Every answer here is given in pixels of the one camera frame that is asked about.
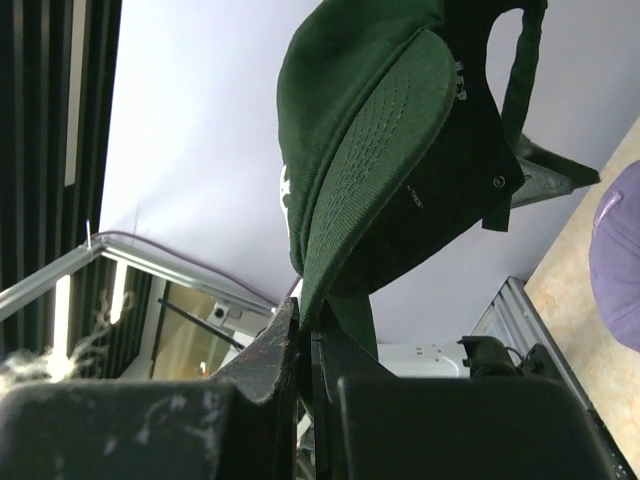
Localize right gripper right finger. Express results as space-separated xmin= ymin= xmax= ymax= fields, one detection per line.
xmin=311 ymin=306 xmax=625 ymax=479

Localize aluminium frame rail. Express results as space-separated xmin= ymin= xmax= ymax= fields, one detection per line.
xmin=1 ymin=231 xmax=278 ymax=320

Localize dark green cap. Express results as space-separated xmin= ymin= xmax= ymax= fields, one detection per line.
xmin=277 ymin=1 xmax=548 ymax=355

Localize purple cap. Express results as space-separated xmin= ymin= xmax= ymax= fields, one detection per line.
xmin=588 ymin=161 xmax=639 ymax=351

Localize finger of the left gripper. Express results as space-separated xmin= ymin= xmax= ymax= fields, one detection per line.
xmin=511 ymin=135 xmax=600 ymax=208

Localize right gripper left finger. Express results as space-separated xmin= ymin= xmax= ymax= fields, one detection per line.
xmin=1 ymin=298 xmax=299 ymax=479

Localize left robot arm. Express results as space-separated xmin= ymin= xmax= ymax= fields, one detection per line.
xmin=378 ymin=136 xmax=600 ymax=377

